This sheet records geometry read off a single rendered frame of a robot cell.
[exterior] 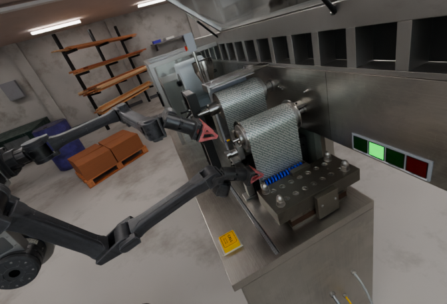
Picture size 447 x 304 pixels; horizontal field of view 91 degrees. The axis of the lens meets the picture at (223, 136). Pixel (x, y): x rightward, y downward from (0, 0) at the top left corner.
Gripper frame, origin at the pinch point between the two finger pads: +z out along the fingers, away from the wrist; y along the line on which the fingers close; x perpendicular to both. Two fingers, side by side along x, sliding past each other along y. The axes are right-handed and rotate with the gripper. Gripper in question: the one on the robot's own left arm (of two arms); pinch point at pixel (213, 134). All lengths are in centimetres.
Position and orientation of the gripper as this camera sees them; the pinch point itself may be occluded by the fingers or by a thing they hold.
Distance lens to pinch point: 87.9
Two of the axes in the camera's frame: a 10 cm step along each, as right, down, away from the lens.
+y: 3.2, 3.4, -8.9
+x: 3.6, -9.1, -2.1
